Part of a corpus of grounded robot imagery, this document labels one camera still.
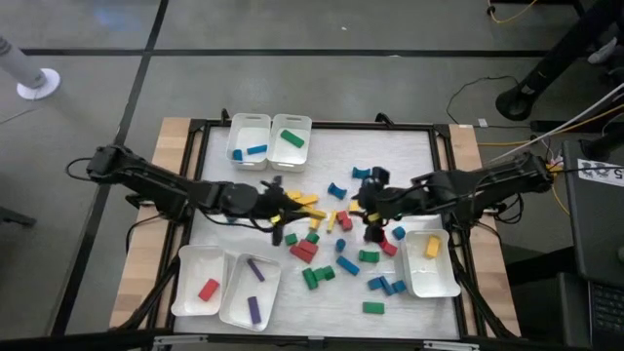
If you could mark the yellow cube block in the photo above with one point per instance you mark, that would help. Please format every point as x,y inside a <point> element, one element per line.
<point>354,206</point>

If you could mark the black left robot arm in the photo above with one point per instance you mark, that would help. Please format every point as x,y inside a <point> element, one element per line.
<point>161,186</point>

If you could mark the silver bracket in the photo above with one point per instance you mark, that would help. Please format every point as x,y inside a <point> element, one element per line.
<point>180,339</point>
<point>451,345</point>

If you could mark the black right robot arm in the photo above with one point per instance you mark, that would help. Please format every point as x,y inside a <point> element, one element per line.
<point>487,184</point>

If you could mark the wooden table side panel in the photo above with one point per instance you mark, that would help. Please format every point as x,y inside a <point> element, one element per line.
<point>463,146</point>
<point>146,253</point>

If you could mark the green arch block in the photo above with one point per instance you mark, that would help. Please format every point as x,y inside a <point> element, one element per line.
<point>369,256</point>

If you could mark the blue bar block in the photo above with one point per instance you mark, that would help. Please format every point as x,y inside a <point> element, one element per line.
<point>387,285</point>
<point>257,149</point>
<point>347,265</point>

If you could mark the black power strip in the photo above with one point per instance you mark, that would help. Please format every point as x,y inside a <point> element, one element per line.
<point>546,126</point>

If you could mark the blue cube block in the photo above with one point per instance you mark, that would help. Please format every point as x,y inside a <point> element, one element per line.
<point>237,155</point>

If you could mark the black stand pole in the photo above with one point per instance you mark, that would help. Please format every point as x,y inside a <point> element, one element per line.
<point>536,73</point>

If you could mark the green cube block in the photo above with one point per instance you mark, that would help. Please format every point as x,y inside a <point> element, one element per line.
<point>291,239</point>

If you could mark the green cylinder block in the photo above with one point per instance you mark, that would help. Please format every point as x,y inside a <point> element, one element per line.
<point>310,279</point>

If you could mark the yellow thin bar block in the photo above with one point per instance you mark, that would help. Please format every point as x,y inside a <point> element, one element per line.
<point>331,222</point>

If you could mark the black keyboard device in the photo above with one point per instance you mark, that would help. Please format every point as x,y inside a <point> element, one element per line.
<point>607,312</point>

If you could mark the black clamp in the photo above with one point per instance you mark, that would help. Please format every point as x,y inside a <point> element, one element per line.
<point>224,116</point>
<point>383,118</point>

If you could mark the white label sheet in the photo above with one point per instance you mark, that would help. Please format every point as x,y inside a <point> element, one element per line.
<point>602,171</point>

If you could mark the yellow small block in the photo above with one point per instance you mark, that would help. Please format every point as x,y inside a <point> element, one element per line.
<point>314,224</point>

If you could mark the white plastic bin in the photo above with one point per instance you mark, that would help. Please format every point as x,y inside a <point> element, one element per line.
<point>287,157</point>
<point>248,134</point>
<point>195,273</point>
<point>424,278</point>
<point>239,292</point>

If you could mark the purple bar block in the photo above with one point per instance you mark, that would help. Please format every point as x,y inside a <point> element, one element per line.
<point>254,310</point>
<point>255,269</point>

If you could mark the green bar block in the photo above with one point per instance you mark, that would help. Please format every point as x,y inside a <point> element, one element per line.
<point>292,138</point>
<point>373,307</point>

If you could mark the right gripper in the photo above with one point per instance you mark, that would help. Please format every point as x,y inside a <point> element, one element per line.
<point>382,201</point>

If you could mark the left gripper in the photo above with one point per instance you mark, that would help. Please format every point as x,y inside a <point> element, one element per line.
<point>280,205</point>

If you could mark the black equipment case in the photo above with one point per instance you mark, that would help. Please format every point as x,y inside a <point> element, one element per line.
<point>595,229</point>

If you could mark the person's foot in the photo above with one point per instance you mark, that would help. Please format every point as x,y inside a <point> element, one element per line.
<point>603,51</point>

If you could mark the red bar block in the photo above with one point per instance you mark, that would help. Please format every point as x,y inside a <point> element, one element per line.
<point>208,289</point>
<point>301,254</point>
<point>308,246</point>

